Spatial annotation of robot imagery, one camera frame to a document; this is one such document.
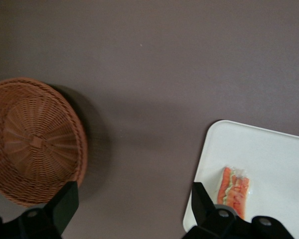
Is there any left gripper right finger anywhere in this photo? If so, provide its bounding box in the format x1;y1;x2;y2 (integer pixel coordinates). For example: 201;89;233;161
191;182;240;227

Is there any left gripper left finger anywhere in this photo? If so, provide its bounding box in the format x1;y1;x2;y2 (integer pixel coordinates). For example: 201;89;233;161
16;180;80;239

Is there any triangle sandwich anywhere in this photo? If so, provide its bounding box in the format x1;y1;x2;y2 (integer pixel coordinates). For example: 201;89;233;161
216;166;253;221

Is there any brown round wicker basket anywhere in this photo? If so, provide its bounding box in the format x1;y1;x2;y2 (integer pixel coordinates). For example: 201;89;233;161
0;77;89;208

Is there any beige plastic tray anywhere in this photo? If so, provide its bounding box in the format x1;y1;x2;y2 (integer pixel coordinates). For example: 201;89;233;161
182;119;299;239

